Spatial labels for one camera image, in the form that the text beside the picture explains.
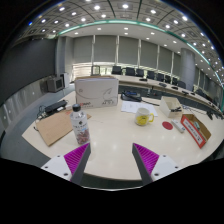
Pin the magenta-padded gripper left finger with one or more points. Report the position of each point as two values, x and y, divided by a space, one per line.
77 159

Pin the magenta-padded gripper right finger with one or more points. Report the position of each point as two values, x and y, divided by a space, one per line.
146 159

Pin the clear black-capped water bottle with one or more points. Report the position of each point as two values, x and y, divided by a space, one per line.
80 126

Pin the brown paper envelope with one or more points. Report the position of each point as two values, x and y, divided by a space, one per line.
55 128

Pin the flat round red coaster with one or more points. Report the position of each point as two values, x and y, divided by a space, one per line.
167 125

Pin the white mug with yellow print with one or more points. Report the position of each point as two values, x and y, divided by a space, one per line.
143 117

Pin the white printed paper sheet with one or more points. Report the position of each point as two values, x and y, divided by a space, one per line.
131 107

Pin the open brown box, red lid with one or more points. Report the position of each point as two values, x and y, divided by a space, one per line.
194 132

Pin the black power strip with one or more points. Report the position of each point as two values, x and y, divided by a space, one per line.
55 107

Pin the black clip tool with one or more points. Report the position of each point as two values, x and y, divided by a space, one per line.
176 109

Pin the small open white divided box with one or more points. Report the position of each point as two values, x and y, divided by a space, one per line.
166 104

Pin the small green eraser block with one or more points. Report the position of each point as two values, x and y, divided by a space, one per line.
197 125

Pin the black desk phone console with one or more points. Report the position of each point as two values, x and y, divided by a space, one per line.
130 97

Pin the large white cardboard box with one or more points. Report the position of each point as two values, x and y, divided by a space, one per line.
96 91

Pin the grey boxy monitor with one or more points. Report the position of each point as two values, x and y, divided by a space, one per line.
55 84

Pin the long curved conference table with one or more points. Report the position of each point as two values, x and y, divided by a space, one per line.
133 80

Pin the row of black office chairs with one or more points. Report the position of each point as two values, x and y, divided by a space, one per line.
130 71

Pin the round ceiling lights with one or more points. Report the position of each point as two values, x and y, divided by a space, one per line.
125 6

